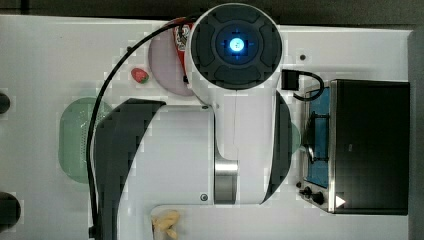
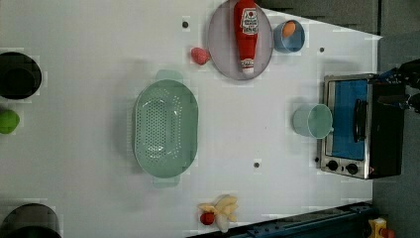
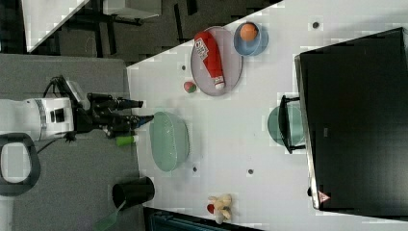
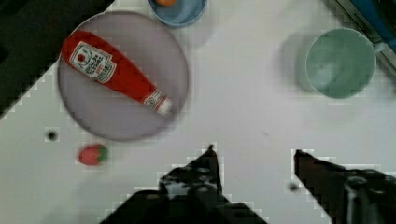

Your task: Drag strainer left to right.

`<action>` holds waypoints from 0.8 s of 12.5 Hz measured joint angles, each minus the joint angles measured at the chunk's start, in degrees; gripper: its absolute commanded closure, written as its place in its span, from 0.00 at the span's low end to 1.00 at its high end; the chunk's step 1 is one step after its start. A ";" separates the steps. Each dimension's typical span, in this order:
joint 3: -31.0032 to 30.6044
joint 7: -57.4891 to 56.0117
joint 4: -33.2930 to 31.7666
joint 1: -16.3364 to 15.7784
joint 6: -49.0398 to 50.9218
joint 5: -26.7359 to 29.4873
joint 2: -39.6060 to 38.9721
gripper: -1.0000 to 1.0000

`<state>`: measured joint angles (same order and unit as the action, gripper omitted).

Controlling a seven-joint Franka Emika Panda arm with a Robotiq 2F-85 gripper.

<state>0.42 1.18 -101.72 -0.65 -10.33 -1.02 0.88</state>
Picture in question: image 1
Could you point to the green plastic strainer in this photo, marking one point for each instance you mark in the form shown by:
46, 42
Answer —
73, 131

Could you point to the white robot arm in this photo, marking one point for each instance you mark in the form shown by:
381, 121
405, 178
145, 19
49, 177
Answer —
232, 147

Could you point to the grey round plate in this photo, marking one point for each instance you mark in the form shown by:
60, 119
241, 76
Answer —
165, 65

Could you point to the red toy strawberry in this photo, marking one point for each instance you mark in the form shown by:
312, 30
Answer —
139, 75

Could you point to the red ketchup bottle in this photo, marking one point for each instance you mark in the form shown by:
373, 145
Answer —
181, 34

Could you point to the yellow banana peel toy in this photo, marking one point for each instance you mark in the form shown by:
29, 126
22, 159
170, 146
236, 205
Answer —
164, 225

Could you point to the black toaster oven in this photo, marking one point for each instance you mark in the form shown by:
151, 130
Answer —
355, 147

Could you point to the black round object upper left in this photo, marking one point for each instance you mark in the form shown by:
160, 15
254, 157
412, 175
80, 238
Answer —
4, 103

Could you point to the black round object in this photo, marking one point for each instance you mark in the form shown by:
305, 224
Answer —
10, 211
4, 103

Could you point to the black round object lower left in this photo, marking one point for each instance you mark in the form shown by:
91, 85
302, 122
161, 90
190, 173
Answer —
10, 211

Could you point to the green pot with handle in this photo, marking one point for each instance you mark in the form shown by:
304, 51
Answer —
295, 138

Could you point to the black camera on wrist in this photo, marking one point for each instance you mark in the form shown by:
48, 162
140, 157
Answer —
290, 81

